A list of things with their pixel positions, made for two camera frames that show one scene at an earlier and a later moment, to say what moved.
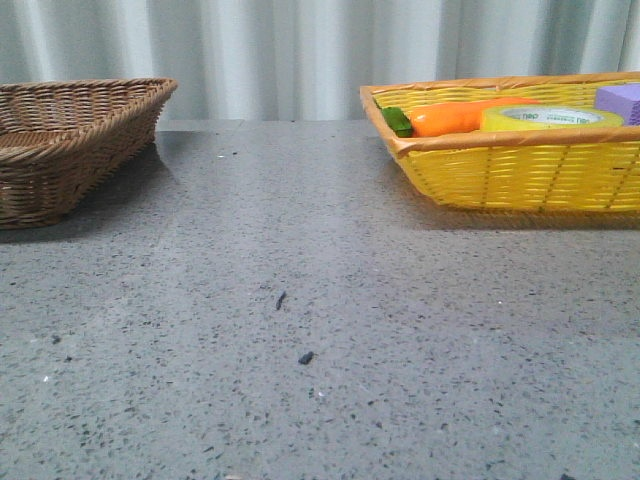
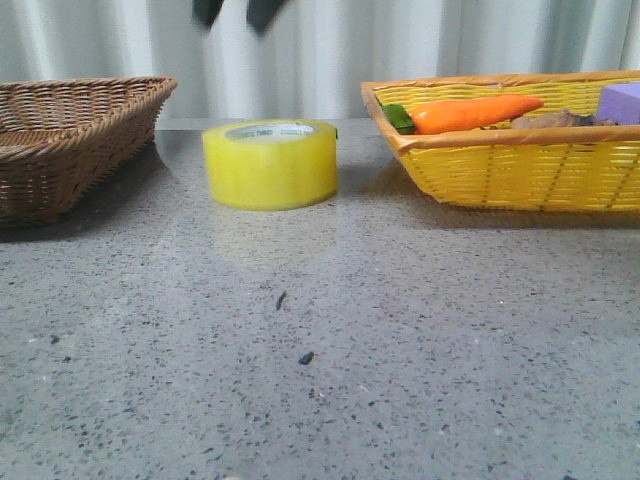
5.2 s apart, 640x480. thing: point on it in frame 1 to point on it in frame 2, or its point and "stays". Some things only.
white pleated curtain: x=307 y=60 stays
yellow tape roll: x=548 y=117 to x=271 y=165
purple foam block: x=623 y=100 stays
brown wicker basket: x=61 y=140 stays
